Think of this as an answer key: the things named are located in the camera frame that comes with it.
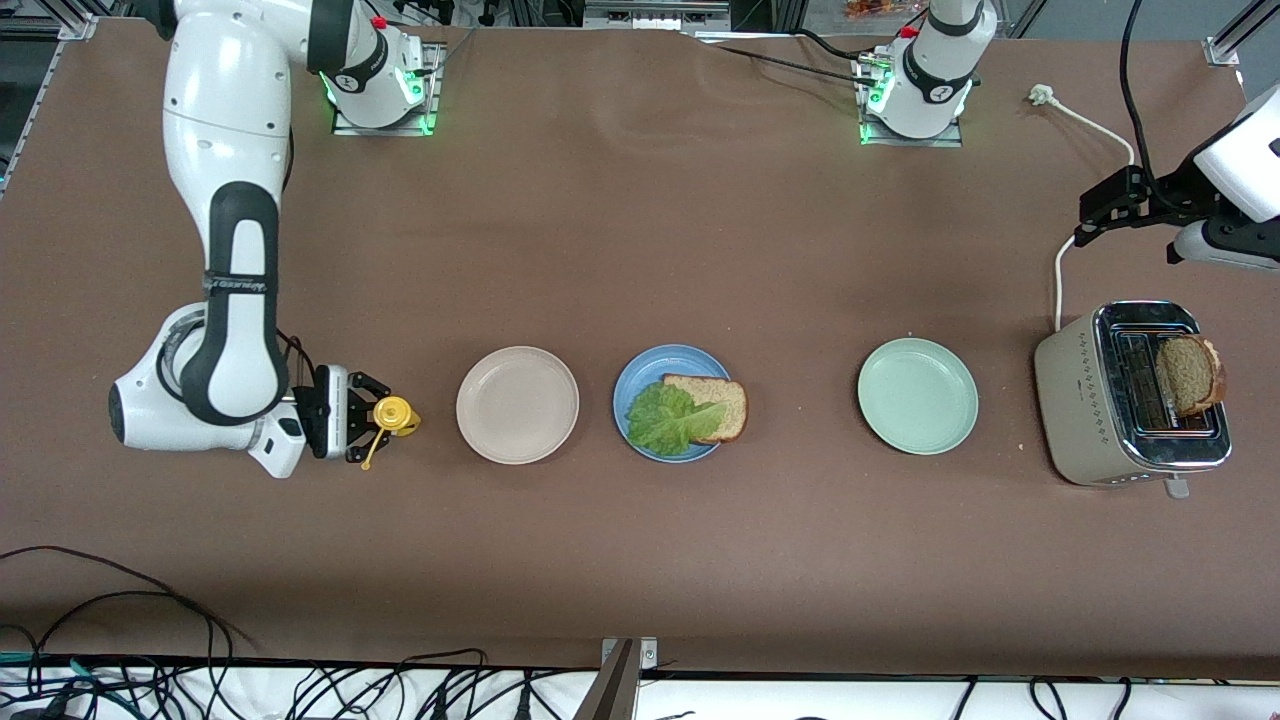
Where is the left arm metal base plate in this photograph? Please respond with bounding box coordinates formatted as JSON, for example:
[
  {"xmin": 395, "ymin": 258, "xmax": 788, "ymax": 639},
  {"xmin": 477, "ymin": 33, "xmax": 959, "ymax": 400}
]
[{"xmin": 857, "ymin": 50, "xmax": 966, "ymax": 149}]

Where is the aluminium profile bar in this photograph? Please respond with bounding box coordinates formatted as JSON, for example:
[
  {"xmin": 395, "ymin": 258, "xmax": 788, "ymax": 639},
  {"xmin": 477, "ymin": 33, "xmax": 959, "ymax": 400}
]
[{"xmin": 575, "ymin": 638, "xmax": 641, "ymax": 720}]

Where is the blue plate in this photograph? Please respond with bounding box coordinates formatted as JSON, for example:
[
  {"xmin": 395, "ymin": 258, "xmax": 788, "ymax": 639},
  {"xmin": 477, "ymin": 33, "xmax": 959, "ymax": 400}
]
[{"xmin": 612, "ymin": 344, "xmax": 738, "ymax": 464}]

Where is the small metal bracket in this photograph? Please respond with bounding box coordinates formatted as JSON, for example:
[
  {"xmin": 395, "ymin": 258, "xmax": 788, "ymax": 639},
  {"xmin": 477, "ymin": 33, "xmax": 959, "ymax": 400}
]
[{"xmin": 600, "ymin": 637, "xmax": 659, "ymax": 673}]

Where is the green lettuce leaf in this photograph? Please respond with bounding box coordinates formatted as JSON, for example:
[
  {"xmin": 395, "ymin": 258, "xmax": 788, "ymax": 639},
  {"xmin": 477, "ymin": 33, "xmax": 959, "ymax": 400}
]
[{"xmin": 625, "ymin": 382, "xmax": 729, "ymax": 458}]

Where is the brown bread slice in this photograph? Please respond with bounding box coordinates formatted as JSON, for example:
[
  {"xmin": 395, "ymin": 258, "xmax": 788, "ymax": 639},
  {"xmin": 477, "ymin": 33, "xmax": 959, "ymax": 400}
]
[
  {"xmin": 1155, "ymin": 336, "xmax": 1228, "ymax": 417},
  {"xmin": 660, "ymin": 374, "xmax": 749, "ymax": 445}
]

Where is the black left base cable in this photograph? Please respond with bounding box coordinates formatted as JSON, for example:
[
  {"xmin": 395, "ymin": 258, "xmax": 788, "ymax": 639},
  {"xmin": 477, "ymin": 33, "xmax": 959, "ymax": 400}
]
[{"xmin": 700, "ymin": 28, "xmax": 873, "ymax": 89}]

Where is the aluminium table frame rail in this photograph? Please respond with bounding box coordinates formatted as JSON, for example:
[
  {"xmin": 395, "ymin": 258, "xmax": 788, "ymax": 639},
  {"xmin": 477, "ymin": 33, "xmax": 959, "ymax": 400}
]
[{"xmin": 0, "ymin": 40, "xmax": 66, "ymax": 201}]

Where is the yellow mustard squeeze bottle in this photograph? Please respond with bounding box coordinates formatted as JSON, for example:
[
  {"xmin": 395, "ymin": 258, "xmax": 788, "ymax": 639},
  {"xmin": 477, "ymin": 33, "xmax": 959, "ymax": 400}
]
[{"xmin": 360, "ymin": 396, "xmax": 422, "ymax": 471}]

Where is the beige and chrome toaster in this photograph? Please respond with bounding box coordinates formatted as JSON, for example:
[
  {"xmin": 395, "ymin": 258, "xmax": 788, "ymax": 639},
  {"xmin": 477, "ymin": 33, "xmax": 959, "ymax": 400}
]
[{"xmin": 1034, "ymin": 300, "xmax": 1233, "ymax": 499}]

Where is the beige plate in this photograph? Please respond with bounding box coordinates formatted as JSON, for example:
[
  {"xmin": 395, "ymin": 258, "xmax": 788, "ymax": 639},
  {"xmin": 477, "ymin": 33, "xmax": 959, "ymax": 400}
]
[{"xmin": 455, "ymin": 346, "xmax": 581, "ymax": 466}]

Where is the white toaster power cable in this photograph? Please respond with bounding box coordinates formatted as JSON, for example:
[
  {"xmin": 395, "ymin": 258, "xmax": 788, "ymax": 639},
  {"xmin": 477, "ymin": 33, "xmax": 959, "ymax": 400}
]
[{"xmin": 1028, "ymin": 84, "xmax": 1136, "ymax": 333}]

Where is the thin black cable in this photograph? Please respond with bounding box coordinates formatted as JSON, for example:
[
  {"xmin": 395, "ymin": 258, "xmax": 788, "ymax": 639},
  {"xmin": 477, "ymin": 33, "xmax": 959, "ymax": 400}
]
[{"xmin": 0, "ymin": 545, "xmax": 256, "ymax": 656}]

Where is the mint green plate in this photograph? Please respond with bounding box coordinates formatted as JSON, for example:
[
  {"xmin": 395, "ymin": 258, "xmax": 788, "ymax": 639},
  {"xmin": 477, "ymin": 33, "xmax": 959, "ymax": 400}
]
[{"xmin": 857, "ymin": 337, "xmax": 980, "ymax": 456}]

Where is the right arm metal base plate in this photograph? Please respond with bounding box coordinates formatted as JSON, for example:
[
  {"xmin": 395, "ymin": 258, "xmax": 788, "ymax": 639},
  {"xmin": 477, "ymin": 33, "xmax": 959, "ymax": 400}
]
[{"xmin": 332, "ymin": 40, "xmax": 443, "ymax": 138}]

